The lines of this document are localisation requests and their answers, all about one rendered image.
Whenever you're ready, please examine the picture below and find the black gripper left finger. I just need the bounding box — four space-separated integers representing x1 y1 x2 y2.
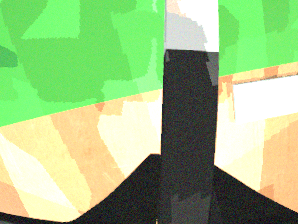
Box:
0 155 161 224

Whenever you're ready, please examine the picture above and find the green putting mat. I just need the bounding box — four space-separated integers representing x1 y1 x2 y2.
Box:
0 0 298 127

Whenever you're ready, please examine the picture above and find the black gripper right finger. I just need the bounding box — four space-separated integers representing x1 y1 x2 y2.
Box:
208 165 298 224

